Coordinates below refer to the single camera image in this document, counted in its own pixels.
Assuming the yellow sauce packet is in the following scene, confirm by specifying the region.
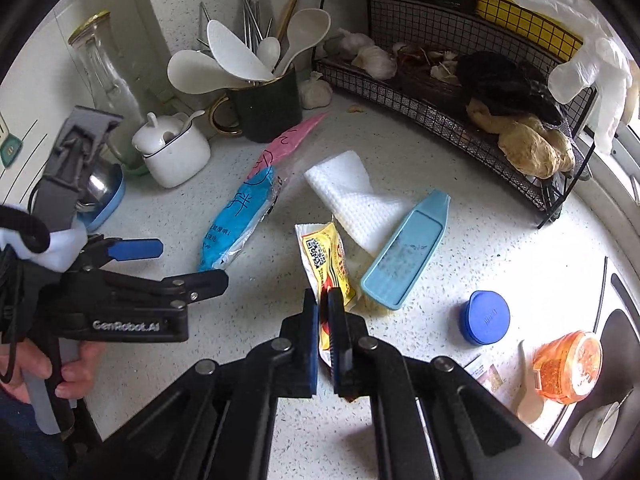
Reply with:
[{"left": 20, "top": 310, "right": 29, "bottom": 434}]
[{"left": 294, "top": 220, "right": 359, "bottom": 369}]

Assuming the blue pink plastic bag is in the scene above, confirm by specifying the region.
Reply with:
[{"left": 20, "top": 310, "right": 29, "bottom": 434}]
[{"left": 198, "top": 113, "right": 328, "bottom": 272}]

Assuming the person's left hand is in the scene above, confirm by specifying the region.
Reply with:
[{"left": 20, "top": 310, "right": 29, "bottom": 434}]
[{"left": 1, "top": 339, "right": 106, "bottom": 404}]

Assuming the blue rimmed steel bowl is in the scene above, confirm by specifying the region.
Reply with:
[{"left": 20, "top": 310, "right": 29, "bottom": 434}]
[{"left": 76, "top": 158, "right": 126, "bottom": 233}]

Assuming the light blue rectangular lid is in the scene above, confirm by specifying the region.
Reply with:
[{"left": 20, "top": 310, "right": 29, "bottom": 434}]
[{"left": 360, "top": 190, "right": 450, "bottom": 310}]

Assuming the white ceramic sugar pot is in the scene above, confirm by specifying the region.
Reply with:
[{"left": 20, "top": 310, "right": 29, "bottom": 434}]
[{"left": 131, "top": 110, "right": 212, "bottom": 188}]

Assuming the white paper towel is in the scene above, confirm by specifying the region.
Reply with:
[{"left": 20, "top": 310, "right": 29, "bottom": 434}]
[{"left": 305, "top": 151, "right": 413, "bottom": 258}]

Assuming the blue round lid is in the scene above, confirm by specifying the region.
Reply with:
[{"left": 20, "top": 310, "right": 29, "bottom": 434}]
[{"left": 459, "top": 290, "right": 511, "bottom": 346}]

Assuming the beige plastic spoon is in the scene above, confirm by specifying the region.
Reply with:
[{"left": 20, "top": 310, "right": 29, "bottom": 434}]
[{"left": 516, "top": 339, "right": 544, "bottom": 425}]

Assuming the dark green utensil mug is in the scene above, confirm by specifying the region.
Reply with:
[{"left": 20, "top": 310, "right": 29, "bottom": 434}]
[{"left": 208, "top": 66, "right": 303, "bottom": 144}]

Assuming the glass bottle gold cap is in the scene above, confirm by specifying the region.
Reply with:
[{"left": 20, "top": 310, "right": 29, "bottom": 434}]
[{"left": 68, "top": 11, "right": 154, "bottom": 174}]

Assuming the orange plastic jar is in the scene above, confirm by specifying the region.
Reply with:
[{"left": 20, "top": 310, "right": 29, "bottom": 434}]
[{"left": 533, "top": 330, "right": 603, "bottom": 405}]

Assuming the white rice paddle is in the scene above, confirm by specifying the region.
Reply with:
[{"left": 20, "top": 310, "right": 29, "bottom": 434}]
[{"left": 206, "top": 20, "right": 274, "bottom": 82}]

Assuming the garlic bulb on counter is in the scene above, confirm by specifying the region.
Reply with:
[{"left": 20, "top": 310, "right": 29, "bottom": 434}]
[{"left": 298, "top": 72, "right": 333, "bottom": 110}]

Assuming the white cup in sink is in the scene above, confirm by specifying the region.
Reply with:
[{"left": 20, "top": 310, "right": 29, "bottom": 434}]
[{"left": 568, "top": 389, "right": 634, "bottom": 466}]

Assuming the ginger root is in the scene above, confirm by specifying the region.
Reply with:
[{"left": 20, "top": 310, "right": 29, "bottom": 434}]
[{"left": 466, "top": 99, "right": 576, "bottom": 180}]

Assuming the white plastic glove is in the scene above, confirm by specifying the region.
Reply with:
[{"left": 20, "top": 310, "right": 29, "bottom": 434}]
[{"left": 549, "top": 0, "right": 639, "bottom": 154}]

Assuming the black wire rack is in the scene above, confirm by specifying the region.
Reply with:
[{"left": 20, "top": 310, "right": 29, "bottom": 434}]
[{"left": 314, "top": 0, "right": 597, "bottom": 222}]

